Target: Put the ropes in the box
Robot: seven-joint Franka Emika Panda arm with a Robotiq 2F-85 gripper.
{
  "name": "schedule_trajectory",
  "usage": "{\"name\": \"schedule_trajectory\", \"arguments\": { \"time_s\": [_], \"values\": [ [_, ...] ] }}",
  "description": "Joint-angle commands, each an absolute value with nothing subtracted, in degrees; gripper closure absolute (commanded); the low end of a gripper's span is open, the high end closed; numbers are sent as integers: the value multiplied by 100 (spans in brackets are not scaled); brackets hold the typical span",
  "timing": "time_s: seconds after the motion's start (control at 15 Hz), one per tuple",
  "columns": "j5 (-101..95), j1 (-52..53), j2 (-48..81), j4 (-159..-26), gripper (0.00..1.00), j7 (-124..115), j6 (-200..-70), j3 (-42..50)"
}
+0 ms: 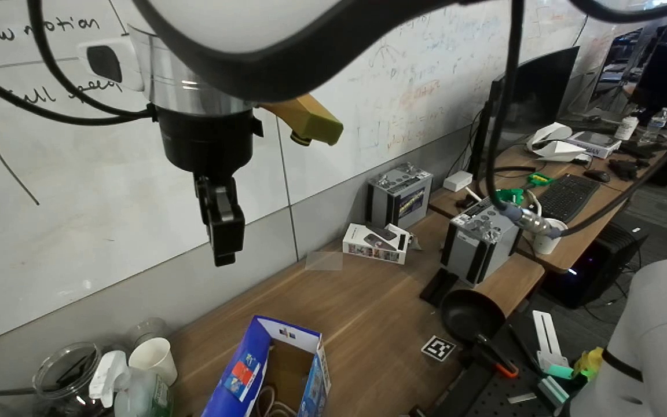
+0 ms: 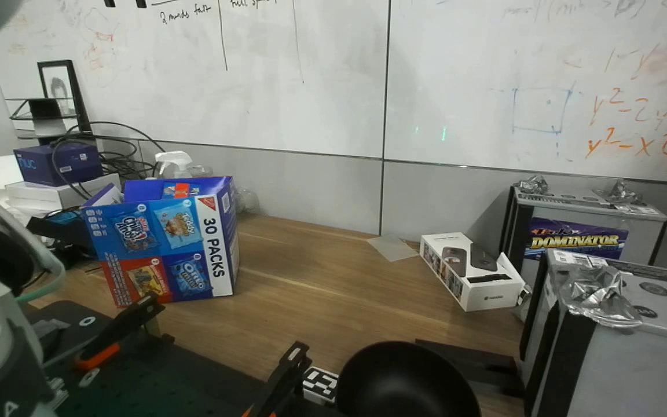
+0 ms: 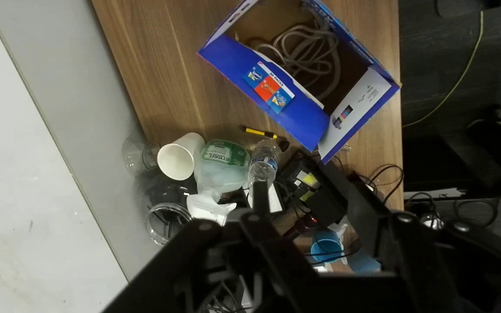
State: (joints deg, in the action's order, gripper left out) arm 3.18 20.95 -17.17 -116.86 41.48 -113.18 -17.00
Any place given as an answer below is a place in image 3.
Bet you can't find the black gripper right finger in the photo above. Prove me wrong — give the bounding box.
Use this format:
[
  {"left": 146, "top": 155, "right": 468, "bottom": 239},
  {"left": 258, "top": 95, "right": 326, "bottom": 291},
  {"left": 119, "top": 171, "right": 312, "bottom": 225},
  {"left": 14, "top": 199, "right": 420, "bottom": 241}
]
[{"left": 319, "top": 168, "right": 501, "bottom": 313}]

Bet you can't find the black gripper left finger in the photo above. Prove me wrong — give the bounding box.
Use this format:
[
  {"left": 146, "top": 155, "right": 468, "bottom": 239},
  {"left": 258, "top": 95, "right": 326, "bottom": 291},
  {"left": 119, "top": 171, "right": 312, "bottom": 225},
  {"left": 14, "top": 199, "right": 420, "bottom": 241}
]
[{"left": 101, "top": 182, "right": 334, "bottom": 313}]

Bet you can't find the blue snack variety box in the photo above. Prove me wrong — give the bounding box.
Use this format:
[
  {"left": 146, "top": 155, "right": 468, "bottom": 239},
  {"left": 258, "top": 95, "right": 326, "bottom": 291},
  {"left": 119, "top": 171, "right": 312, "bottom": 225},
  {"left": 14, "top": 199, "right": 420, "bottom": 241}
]
[{"left": 197, "top": 0, "right": 402, "bottom": 166}]

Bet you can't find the thick short white rope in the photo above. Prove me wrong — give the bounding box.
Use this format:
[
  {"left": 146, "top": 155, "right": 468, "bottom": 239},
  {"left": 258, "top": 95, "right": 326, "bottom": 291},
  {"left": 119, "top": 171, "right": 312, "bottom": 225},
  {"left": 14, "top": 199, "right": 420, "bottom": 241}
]
[{"left": 270, "top": 23, "right": 343, "bottom": 102}]

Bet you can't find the clear glass jar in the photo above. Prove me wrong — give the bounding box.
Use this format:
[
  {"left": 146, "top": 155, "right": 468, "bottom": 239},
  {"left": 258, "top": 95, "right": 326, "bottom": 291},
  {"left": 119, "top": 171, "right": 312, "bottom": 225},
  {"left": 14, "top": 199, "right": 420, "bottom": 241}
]
[{"left": 143, "top": 199, "right": 195, "bottom": 249}]

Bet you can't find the blue tape roll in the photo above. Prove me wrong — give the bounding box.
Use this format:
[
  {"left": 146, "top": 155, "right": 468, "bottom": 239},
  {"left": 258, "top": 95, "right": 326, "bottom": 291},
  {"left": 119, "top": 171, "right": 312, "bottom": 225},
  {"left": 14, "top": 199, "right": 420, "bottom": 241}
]
[{"left": 308, "top": 228, "right": 352, "bottom": 268}]

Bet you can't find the clear plastic water bottle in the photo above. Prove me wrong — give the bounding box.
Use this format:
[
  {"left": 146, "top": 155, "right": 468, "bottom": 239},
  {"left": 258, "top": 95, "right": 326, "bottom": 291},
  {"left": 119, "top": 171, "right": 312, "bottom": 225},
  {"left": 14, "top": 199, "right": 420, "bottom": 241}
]
[{"left": 247, "top": 140, "right": 284, "bottom": 188}]

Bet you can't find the black device yellow label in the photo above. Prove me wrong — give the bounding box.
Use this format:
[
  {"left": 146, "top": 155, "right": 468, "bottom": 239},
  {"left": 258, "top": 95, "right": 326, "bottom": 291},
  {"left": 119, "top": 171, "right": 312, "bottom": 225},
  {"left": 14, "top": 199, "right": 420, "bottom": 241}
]
[{"left": 282, "top": 152, "right": 348, "bottom": 227}]

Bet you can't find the yellow black pen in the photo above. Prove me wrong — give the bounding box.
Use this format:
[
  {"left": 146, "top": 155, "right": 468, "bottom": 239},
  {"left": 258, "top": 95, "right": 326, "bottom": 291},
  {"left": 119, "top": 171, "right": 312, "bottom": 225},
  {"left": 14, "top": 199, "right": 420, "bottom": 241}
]
[{"left": 239, "top": 124, "right": 293, "bottom": 154}]

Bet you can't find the black cable bundle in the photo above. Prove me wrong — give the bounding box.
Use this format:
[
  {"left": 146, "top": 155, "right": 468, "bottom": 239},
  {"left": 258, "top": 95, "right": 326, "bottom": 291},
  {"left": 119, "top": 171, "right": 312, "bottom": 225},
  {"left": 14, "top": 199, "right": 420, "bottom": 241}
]
[{"left": 357, "top": 164, "right": 407, "bottom": 208}]

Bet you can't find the thin yellow floor cable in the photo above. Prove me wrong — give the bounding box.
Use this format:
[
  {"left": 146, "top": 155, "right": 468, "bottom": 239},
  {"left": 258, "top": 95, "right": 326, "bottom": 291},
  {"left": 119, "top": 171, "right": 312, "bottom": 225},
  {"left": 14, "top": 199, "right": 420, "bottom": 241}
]
[{"left": 402, "top": 9, "right": 487, "bottom": 131}]

